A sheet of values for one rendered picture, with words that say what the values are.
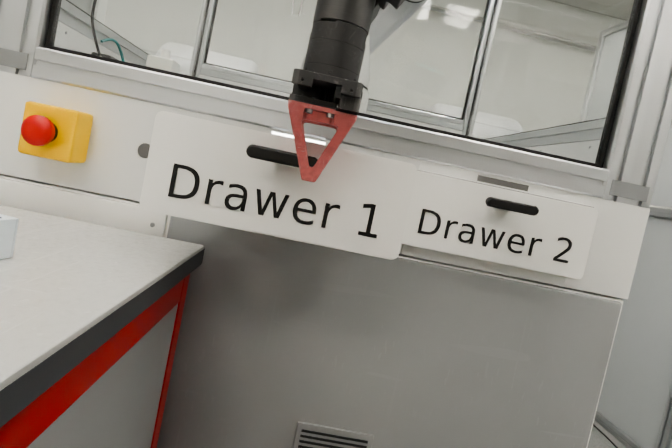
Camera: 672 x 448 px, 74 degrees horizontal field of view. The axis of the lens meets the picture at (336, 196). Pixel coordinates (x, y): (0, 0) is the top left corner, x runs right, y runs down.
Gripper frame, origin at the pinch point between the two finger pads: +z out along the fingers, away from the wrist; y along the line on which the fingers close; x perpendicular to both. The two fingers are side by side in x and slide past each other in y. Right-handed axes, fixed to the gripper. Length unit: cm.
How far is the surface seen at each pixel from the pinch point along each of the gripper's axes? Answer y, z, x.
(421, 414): 19.6, 33.8, -24.2
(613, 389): 147, 74, -154
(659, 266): 141, 14, -154
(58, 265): -3.4, 13.6, 21.5
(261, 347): 19.5, 28.3, 2.2
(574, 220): 18.9, -0.6, -39.4
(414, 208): 18.6, 2.6, -15.5
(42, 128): 12.7, 2.2, 35.1
